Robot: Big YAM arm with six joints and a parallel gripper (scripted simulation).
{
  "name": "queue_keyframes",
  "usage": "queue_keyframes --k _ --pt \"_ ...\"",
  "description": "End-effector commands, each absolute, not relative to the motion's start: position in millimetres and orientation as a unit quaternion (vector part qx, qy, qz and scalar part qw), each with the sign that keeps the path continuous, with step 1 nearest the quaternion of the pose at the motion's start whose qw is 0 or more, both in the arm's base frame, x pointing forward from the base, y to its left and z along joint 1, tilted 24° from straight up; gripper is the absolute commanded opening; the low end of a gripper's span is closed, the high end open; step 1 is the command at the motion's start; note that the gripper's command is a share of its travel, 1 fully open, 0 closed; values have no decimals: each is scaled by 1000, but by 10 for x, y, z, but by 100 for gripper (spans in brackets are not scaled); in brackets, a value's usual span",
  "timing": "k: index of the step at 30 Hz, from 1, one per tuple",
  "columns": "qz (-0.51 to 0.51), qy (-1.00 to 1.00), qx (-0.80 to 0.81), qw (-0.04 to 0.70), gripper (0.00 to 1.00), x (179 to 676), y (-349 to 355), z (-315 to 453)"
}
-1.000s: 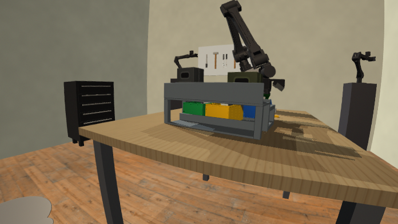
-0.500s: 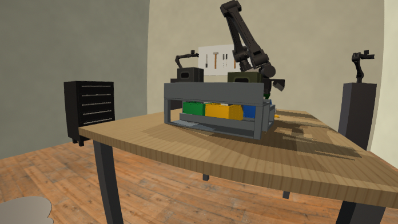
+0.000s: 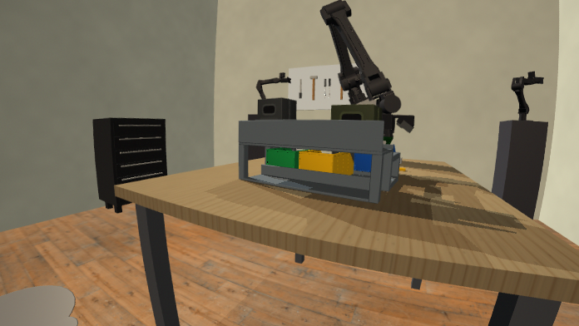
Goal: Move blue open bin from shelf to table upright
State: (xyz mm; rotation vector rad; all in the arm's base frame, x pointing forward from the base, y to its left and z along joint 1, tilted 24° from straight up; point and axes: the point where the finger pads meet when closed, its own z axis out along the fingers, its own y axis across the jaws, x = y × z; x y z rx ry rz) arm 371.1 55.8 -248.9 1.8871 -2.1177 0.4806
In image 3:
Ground green open bin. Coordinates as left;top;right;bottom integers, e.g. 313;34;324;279
266;148;300;169

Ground olive green tool case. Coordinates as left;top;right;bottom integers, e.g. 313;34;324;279
331;105;382;121

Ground yellow open bin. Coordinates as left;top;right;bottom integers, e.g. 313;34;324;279
299;150;354;175

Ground blue bin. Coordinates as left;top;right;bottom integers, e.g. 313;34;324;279
354;153;372;172

